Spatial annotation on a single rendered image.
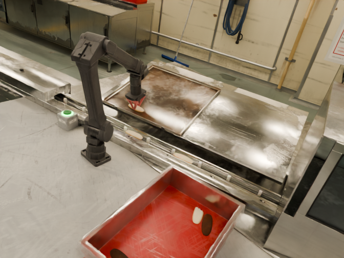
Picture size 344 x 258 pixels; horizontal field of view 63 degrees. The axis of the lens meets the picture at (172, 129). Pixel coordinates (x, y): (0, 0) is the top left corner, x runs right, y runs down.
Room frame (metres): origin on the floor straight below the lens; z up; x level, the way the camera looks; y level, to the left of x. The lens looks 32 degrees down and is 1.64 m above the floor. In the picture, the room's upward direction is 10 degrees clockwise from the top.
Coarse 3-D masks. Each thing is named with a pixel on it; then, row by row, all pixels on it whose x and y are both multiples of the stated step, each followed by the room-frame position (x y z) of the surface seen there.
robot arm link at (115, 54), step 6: (108, 42) 0.94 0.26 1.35; (108, 48) 0.94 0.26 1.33; (114, 48) 0.98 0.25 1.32; (108, 54) 0.98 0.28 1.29; (114, 54) 1.04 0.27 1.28; (120, 54) 1.08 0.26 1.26; (126, 54) 1.14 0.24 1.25; (114, 60) 1.07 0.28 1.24; (120, 60) 1.09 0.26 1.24; (126, 60) 1.14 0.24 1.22; (132, 60) 1.19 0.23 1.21; (138, 60) 1.24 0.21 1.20; (126, 66) 1.16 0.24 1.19; (132, 66) 1.19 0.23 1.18; (138, 66) 1.24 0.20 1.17; (138, 72) 1.25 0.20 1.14
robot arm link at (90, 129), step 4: (88, 128) 0.96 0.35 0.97; (92, 128) 0.96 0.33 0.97; (96, 128) 0.96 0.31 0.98; (88, 132) 0.96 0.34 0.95; (92, 132) 0.95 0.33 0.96; (96, 132) 0.95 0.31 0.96; (88, 136) 0.95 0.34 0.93; (92, 136) 0.95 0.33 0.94; (96, 136) 0.95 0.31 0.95; (88, 140) 0.95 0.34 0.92; (92, 140) 0.94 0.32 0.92; (96, 140) 0.93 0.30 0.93; (96, 144) 0.93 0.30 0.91
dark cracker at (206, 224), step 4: (204, 216) 0.73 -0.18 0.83; (208, 216) 0.73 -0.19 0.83; (204, 220) 0.70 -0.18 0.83; (208, 220) 0.71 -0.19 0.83; (204, 224) 0.68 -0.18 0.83; (208, 224) 0.69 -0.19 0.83; (204, 228) 0.67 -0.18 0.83; (208, 228) 0.67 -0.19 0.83; (204, 232) 0.65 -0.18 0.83; (208, 232) 0.65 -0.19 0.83
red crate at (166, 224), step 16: (176, 192) 0.83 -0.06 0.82; (144, 208) 0.72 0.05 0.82; (160, 208) 0.73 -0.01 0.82; (176, 208) 0.74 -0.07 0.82; (192, 208) 0.76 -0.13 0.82; (208, 208) 0.77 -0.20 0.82; (128, 224) 0.64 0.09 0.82; (144, 224) 0.65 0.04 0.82; (160, 224) 0.66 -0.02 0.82; (176, 224) 0.67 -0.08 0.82; (192, 224) 0.68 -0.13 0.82; (224, 224) 0.71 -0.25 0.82; (112, 240) 0.56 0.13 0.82; (128, 240) 0.57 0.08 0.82; (144, 240) 0.58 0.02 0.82; (160, 240) 0.59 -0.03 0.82; (176, 240) 0.61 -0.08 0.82; (192, 240) 0.62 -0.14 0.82; (208, 240) 0.63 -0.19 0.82; (128, 256) 0.52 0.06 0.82; (144, 256) 0.53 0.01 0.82; (160, 256) 0.54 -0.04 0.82; (176, 256) 0.55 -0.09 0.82; (192, 256) 0.56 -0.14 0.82
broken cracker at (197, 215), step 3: (195, 207) 0.76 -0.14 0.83; (195, 210) 0.74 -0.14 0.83; (198, 210) 0.74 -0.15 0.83; (201, 210) 0.75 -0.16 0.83; (195, 213) 0.73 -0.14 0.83; (198, 213) 0.73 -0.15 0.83; (201, 213) 0.73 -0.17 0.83; (192, 216) 0.72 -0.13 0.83; (195, 216) 0.71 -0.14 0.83; (198, 216) 0.72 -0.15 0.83; (201, 216) 0.72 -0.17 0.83; (192, 219) 0.70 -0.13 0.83; (195, 219) 0.70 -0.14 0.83; (198, 219) 0.70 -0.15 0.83; (201, 219) 0.71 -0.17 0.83; (195, 222) 0.69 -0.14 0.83; (198, 222) 0.69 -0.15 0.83
